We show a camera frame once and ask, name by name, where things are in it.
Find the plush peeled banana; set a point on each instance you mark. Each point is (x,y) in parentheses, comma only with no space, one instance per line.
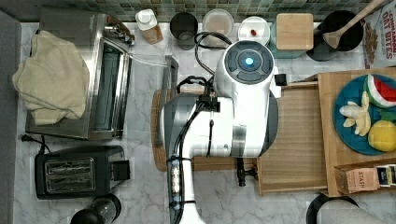
(357,115)

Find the bamboo cutting board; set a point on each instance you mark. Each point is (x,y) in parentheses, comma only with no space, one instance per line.
(198,163)

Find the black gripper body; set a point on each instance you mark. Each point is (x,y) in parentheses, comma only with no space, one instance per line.
(242,173)

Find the bamboo lid container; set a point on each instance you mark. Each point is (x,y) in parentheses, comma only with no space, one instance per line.
(292,34)

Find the white lidded bottle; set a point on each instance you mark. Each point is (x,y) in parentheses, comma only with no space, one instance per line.
(148,25)

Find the wooden tea box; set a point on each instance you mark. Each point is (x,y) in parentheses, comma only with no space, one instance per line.
(365,176)

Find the black pepper grinder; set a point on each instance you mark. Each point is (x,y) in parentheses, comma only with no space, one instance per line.
(102,210)

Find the plush watermelon slice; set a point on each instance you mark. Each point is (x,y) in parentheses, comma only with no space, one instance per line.
(381,90)

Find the plush yellow lemon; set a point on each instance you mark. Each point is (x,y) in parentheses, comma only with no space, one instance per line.
(382,136)

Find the wooden drawer cabinet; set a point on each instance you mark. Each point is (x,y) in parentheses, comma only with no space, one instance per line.
(344,150)

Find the white bowl with red item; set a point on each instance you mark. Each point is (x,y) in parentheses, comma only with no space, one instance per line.
(255,29)

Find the dark grey cup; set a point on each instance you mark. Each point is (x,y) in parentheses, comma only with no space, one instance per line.
(184,27)

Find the cinnamon oat bites box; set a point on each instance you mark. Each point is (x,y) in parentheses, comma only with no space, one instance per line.
(380,37)

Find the wooden spoon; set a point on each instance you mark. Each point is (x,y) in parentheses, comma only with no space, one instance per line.
(333,38)

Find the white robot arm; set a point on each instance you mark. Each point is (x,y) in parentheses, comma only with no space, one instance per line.
(235,116)

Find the clear cereal container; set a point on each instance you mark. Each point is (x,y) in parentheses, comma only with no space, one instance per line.
(220,21)

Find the black round pan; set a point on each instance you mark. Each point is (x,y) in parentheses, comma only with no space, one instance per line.
(326,210)

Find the beige cloth towel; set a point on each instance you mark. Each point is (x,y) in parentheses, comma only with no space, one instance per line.
(53,82)

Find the wooden drawer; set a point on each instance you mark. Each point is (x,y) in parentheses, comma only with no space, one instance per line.
(296,160)

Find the black slot toaster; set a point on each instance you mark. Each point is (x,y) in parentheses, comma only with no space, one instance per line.
(79,172)

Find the stainless toaster oven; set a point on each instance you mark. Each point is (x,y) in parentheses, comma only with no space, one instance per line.
(105,45)

